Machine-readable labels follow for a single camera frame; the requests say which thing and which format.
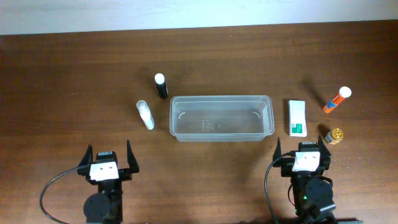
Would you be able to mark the clear plastic container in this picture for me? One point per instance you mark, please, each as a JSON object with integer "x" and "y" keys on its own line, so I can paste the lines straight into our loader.
{"x": 221, "y": 118}

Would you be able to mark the clear white tube bottle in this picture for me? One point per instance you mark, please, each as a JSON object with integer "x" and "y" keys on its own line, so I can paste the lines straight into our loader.
{"x": 145, "y": 114}

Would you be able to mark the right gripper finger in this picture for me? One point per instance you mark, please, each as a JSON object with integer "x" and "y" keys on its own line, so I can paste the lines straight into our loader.
{"x": 277, "y": 153}
{"x": 322, "y": 148}

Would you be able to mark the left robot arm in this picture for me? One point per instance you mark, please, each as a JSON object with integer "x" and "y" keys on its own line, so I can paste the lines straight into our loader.
{"x": 106, "y": 206}

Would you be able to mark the orange vitamin tube white cap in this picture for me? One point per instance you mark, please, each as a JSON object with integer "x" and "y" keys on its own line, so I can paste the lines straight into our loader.
{"x": 344, "y": 92}

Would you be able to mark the small gold lid jar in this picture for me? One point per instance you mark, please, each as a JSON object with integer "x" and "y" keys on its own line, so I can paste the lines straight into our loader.
{"x": 334, "y": 136}

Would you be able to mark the white green medicine box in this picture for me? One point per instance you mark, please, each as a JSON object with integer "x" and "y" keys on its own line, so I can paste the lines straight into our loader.
{"x": 297, "y": 121}

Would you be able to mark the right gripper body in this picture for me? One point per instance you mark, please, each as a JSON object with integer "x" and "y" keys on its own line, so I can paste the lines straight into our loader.
{"x": 285, "y": 167}

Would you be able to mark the black bottle white cap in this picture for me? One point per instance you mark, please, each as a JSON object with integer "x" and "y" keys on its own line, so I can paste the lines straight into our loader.
{"x": 161, "y": 85}

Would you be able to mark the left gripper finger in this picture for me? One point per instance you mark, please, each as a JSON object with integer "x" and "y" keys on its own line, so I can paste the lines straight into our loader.
{"x": 88, "y": 157}
{"x": 131, "y": 159}

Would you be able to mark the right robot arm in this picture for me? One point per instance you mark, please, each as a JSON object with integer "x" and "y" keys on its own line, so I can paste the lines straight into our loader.
{"x": 312, "y": 191}

